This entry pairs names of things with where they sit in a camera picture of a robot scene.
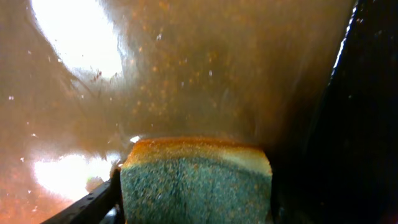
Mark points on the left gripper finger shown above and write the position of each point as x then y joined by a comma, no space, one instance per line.
102,205

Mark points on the green yellow sponge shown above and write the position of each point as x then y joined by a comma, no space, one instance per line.
195,180

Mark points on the black water basin tray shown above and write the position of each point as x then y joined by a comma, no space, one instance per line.
312,83

